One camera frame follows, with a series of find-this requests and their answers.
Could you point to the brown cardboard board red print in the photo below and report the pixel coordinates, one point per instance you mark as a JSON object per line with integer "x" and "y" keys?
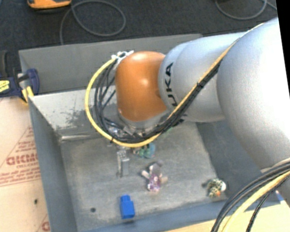
{"x": 11, "y": 159}

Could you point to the blue plastic block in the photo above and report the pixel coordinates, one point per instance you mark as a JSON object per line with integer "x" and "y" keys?
{"x": 126, "y": 207}

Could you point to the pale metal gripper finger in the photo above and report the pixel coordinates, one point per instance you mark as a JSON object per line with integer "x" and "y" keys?
{"x": 120, "y": 165}
{"x": 126, "y": 164}

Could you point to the purple toy doll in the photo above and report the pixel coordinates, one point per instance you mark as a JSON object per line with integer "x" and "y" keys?
{"x": 154, "y": 179}

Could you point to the spotted toy animal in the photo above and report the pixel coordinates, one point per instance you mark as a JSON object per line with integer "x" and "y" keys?
{"x": 215, "y": 188}

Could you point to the grey metal bin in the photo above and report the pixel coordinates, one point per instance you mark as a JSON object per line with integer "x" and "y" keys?
{"x": 93, "y": 169}

